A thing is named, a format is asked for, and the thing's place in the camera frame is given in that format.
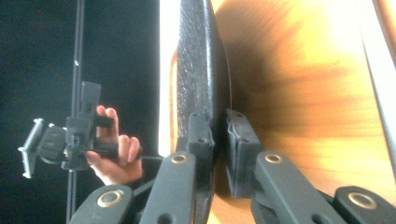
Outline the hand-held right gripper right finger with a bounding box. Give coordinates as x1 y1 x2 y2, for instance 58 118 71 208
223 108 263 200

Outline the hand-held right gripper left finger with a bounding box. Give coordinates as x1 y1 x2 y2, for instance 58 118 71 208
186 111 217 161

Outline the black textured plate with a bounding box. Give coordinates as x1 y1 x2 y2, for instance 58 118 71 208
176 0 233 224

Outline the brown wooden tray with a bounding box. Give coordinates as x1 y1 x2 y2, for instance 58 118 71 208
169 0 396 224

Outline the silver table knife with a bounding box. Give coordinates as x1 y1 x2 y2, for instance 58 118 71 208
356 0 396 185

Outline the white board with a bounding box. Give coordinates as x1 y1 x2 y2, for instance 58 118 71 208
158 0 182 158

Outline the metal floor rail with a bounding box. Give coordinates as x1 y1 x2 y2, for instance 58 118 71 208
65 0 86 224

